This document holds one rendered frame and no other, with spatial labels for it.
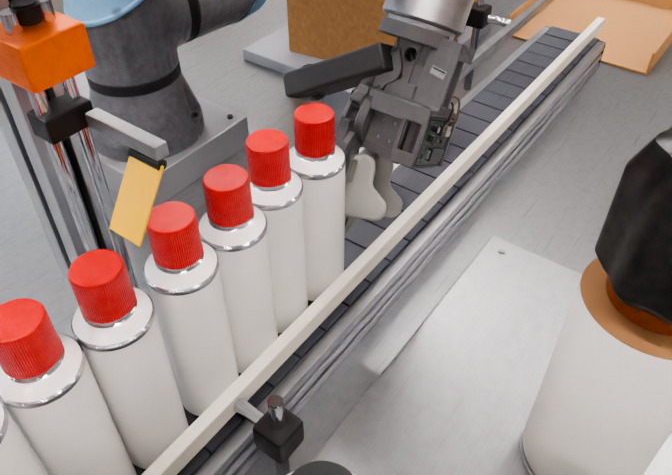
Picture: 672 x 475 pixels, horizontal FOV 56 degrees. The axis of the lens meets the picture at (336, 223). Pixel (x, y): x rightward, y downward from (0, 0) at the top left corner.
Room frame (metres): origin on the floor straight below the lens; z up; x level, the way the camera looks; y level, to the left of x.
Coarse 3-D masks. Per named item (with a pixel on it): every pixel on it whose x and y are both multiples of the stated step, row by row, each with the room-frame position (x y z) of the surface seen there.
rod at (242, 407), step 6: (240, 402) 0.28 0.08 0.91; (246, 402) 0.28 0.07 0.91; (234, 408) 0.28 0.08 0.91; (240, 408) 0.28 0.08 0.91; (246, 408) 0.28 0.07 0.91; (252, 408) 0.28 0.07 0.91; (240, 414) 0.27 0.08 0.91; (246, 414) 0.27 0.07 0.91; (252, 414) 0.27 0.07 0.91; (258, 414) 0.27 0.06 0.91; (252, 420) 0.27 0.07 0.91
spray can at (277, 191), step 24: (264, 144) 0.39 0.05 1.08; (288, 144) 0.40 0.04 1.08; (264, 168) 0.38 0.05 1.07; (288, 168) 0.39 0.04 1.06; (264, 192) 0.38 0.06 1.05; (288, 192) 0.38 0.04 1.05; (288, 216) 0.38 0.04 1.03; (288, 240) 0.38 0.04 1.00; (288, 264) 0.37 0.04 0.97; (288, 288) 0.37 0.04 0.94; (288, 312) 0.37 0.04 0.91
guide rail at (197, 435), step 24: (600, 24) 0.98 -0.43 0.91; (576, 48) 0.89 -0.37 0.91; (552, 72) 0.82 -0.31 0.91; (528, 96) 0.75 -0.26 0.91; (504, 120) 0.69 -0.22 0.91; (480, 144) 0.64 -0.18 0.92; (456, 168) 0.59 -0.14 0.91; (432, 192) 0.54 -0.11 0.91; (408, 216) 0.50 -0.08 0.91; (384, 240) 0.47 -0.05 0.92; (360, 264) 0.43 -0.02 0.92; (336, 288) 0.40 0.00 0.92; (312, 312) 0.37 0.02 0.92; (288, 336) 0.34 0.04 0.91; (264, 360) 0.32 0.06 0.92; (240, 384) 0.30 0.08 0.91; (216, 408) 0.27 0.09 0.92; (192, 432) 0.25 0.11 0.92; (216, 432) 0.26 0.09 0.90; (168, 456) 0.23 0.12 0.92; (192, 456) 0.24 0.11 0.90
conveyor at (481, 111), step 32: (576, 32) 1.02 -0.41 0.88; (512, 64) 0.91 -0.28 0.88; (544, 64) 0.91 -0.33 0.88; (576, 64) 0.93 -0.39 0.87; (480, 96) 0.81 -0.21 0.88; (512, 96) 0.81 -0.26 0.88; (544, 96) 0.81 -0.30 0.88; (480, 128) 0.73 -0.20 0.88; (512, 128) 0.73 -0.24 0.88; (448, 160) 0.65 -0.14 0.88; (480, 160) 0.65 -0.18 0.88; (416, 192) 0.59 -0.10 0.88; (448, 192) 0.59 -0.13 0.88; (352, 224) 0.53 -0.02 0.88; (384, 224) 0.53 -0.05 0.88; (416, 224) 0.53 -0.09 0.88; (352, 256) 0.48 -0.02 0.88
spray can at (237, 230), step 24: (216, 168) 0.36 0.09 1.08; (240, 168) 0.36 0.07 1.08; (216, 192) 0.34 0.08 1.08; (240, 192) 0.34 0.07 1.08; (216, 216) 0.34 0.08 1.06; (240, 216) 0.34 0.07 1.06; (264, 216) 0.36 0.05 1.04; (216, 240) 0.33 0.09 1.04; (240, 240) 0.33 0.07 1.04; (264, 240) 0.34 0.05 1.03; (240, 264) 0.33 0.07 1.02; (264, 264) 0.34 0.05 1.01; (240, 288) 0.33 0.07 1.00; (264, 288) 0.34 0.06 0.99; (240, 312) 0.33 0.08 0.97; (264, 312) 0.34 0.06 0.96; (240, 336) 0.33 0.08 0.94; (264, 336) 0.33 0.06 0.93; (240, 360) 0.33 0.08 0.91
